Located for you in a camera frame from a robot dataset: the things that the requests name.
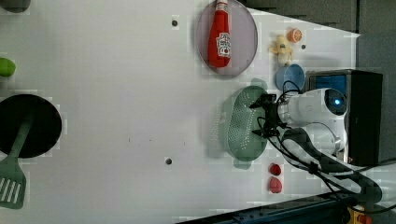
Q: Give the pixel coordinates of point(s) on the green marker bottle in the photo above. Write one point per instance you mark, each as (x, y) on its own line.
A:
(7, 67)

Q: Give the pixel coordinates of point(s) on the light red strawberry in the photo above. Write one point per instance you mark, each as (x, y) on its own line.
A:
(275, 185)

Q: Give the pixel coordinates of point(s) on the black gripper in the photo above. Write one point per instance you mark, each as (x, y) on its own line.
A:
(272, 119)

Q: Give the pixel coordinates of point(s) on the red ketchup bottle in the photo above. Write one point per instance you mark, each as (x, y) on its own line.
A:
(219, 46)

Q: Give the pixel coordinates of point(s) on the grey round plate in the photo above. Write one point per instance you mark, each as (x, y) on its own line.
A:
(244, 37)

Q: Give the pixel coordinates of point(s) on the peeled banana toy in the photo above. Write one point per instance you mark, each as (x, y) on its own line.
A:
(282, 50)

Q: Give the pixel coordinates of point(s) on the dark red strawberry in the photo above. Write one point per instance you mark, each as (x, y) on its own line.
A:
(275, 169)

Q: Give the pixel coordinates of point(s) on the orange half slice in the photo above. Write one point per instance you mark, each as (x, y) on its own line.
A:
(295, 35)

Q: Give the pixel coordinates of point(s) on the black toaster oven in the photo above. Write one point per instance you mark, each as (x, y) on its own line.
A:
(363, 92)

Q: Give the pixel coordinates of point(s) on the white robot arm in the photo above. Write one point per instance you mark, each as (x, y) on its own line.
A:
(310, 129)

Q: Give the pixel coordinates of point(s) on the green slotted spatula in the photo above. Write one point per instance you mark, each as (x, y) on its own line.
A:
(13, 180)

